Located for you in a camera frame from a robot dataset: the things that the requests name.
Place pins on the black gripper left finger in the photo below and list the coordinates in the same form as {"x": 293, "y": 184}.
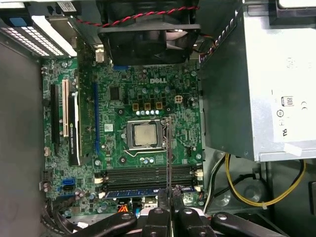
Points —
{"x": 158, "y": 222}

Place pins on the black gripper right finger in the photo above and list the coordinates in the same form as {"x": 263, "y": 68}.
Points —
{"x": 192, "y": 224}

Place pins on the blue RAM stick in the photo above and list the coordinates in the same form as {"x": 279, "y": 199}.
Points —
{"x": 128, "y": 193}
{"x": 169, "y": 148}

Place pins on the black RAM slot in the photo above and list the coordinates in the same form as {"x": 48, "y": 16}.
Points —
{"x": 135, "y": 168}
{"x": 135, "y": 174}
{"x": 135, "y": 181}

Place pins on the metal locking lever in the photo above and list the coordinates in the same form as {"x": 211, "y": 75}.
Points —
{"x": 150, "y": 150}

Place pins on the black CPU socket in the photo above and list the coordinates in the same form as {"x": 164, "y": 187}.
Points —
{"x": 125, "y": 142}

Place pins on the silver CPU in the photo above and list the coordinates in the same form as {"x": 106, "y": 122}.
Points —
{"x": 145, "y": 134}

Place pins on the metal socket cover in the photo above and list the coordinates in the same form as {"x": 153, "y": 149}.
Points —
{"x": 130, "y": 134}

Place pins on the black graphics card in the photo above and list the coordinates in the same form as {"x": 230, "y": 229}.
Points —
{"x": 74, "y": 138}

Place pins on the green motherboard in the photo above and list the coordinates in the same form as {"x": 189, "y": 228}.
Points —
{"x": 177, "y": 86}

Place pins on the black expansion slot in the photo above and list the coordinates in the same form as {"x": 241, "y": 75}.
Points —
{"x": 54, "y": 118}

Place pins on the white expansion slot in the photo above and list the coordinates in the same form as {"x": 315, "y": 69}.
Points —
{"x": 65, "y": 108}

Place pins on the grey power supply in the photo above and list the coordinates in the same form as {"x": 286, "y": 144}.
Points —
{"x": 259, "y": 86}

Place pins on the black PC case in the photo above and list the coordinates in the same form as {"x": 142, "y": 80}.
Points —
{"x": 19, "y": 148}

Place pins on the black case fan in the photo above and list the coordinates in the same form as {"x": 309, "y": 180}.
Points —
{"x": 148, "y": 44}

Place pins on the plain silver slot cover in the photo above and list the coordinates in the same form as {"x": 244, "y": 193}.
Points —
{"x": 54, "y": 34}

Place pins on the perforated silver slot cover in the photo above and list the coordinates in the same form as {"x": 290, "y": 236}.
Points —
{"x": 22, "y": 39}
{"x": 40, "y": 40}

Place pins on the blue plastic latch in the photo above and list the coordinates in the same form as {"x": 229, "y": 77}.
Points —
{"x": 17, "y": 21}

